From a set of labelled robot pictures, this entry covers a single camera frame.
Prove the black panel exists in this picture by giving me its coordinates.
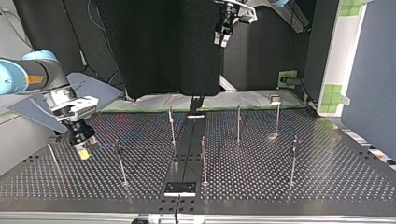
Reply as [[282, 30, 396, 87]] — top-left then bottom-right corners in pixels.
[[12, 0, 340, 101]]

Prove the black cable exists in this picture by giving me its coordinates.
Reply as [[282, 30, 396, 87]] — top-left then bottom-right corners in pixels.
[[173, 193, 182, 224], [86, 0, 126, 91]]

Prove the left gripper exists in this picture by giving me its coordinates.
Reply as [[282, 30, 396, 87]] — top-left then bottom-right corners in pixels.
[[213, 2, 240, 49]]

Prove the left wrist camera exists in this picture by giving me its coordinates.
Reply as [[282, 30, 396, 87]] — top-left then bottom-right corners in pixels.
[[214, 0, 259, 25]]

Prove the metal post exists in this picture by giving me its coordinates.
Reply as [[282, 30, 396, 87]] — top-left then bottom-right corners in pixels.
[[46, 143, 60, 166], [168, 106, 177, 147], [200, 135, 210, 188], [288, 134, 300, 188], [236, 104, 243, 144], [113, 138, 130, 188]]

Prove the grey board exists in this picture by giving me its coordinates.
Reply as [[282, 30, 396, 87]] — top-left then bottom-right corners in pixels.
[[7, 72, 125, 134]]

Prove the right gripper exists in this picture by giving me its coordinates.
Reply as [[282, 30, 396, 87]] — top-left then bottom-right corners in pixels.
[[63, 119, 101, 161]]

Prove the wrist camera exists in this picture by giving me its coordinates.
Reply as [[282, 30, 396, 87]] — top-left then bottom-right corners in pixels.
[[214, 0, 259, 25], [61, 95, 100, 123]]

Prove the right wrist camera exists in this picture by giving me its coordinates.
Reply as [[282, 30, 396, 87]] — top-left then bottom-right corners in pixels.
[[61, 95, 100, 123]]

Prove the connector holder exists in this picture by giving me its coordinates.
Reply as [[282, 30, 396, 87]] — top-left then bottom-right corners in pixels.
[[268, 93, 282, 133]]

